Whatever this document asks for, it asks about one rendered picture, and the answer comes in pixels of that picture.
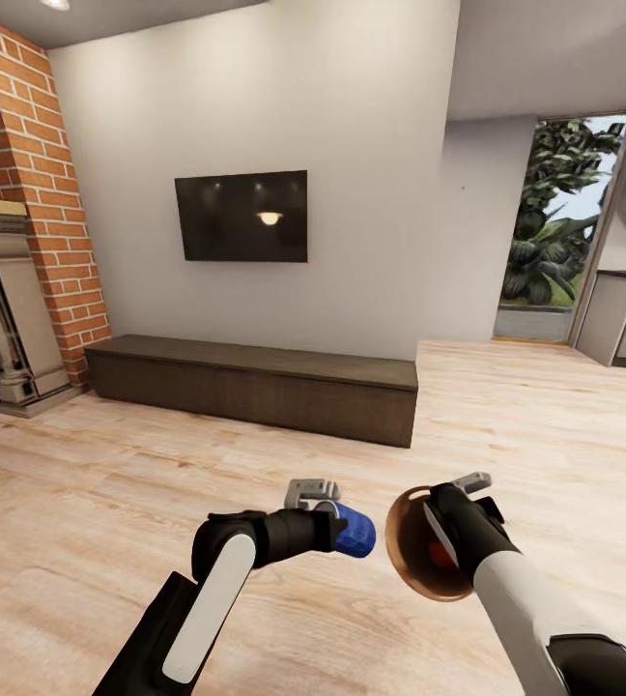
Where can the can of soda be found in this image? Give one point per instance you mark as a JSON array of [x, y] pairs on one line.
[[438, 556], [360, 536]]

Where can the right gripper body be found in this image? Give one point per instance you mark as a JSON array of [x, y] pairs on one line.
[[488, 507]]

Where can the fixed window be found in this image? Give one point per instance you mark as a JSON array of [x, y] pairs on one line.
[[572, 171]]

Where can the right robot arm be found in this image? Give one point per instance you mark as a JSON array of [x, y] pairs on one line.
[[554, 645]]

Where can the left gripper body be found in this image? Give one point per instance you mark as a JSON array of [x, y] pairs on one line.
[[308, 531]]

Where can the trash can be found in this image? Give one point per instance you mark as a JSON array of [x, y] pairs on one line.
[[406, 532]]

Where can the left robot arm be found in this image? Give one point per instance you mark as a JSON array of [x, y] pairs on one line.
[[168, 649]]

